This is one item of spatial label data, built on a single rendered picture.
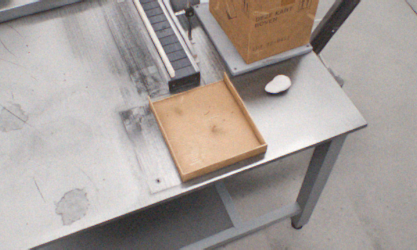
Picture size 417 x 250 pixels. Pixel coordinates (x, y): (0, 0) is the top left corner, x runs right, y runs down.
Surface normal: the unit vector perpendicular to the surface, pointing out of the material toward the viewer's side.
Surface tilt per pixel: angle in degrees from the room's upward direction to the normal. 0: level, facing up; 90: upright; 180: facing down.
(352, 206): 0
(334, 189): 0
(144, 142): 0
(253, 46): 90
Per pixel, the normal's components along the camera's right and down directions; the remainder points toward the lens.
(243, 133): 0.00, -0.58
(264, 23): 0.42, 0.74
